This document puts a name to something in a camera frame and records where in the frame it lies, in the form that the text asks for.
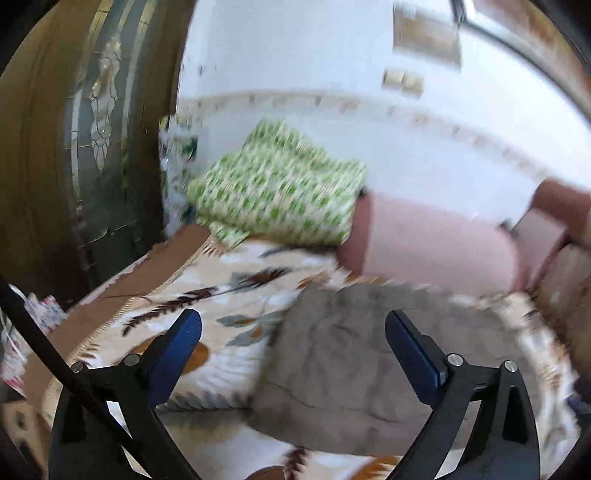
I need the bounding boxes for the olive quilted hooded jacket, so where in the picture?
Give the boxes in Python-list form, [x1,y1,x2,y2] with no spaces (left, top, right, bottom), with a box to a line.
[247,283,541,456]

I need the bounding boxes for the leaf pattern plush blanket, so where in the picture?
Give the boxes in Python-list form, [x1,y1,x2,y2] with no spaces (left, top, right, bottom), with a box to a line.
[49,227,580,479]

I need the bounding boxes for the striped brown sofa backrest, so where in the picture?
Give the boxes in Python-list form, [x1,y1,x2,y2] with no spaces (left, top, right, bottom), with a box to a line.
[534,244,590,378]

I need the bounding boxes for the green checkered folded quilt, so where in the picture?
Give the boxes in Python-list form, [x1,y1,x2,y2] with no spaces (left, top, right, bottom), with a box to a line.
[186,120,368,247]

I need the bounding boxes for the pink armrest cushion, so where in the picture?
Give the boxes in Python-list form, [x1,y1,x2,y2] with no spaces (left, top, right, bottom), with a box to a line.
[510,178,590,290]

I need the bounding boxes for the pink bolster cushion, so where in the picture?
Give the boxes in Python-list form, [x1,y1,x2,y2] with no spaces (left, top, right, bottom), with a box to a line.
[337,193,528,297]

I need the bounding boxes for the floral patterned bag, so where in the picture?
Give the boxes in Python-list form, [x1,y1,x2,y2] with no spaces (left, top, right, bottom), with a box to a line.
[158,115,198,237]

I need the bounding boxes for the dark stained glass door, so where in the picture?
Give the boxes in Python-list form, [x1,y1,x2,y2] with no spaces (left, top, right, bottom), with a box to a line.
[1,1,194,307]

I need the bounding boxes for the black cable strap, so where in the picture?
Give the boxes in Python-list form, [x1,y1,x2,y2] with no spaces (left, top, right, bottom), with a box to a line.
[0,278,153,480]

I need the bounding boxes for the gold wall switch plate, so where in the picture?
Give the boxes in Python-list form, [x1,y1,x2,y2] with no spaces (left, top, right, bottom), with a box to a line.
[382,70,425,97]

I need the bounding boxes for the framed wall picture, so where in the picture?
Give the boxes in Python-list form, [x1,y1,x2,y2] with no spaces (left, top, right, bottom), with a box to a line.
[393,1,462,70]

